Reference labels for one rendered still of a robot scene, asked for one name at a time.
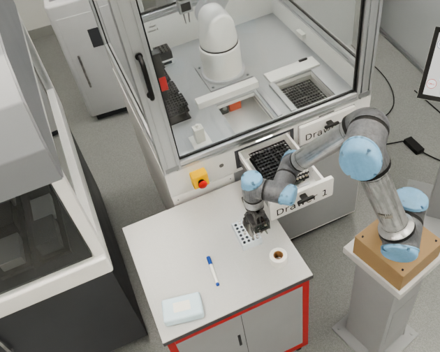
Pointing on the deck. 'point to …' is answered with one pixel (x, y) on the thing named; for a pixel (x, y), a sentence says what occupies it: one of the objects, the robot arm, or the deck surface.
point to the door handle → (145, 76)
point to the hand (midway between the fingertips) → (255, 231)
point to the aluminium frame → (158, 123)
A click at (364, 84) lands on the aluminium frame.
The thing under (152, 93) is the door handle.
